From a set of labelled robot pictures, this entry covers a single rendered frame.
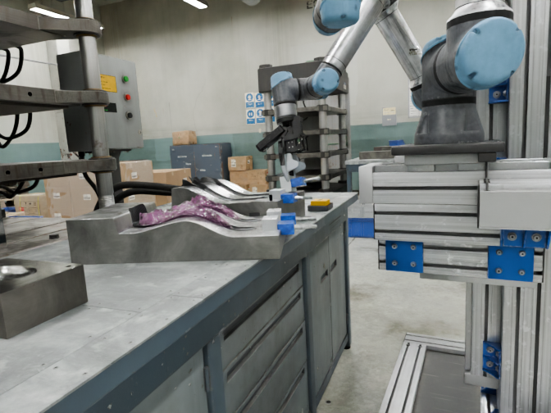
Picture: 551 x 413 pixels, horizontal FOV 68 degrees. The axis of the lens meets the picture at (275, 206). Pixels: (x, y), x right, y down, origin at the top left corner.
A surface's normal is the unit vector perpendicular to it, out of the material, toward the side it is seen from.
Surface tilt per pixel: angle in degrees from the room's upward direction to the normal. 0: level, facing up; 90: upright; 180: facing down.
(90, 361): 0
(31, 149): 90
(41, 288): 90
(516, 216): 90
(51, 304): 90
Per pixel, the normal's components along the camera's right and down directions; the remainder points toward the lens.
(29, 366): -0.06, -0.99
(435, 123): -0.69, -0.15
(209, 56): -0.37, 0.16
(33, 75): 0.92, 0.00
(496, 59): 0.01, 0.28
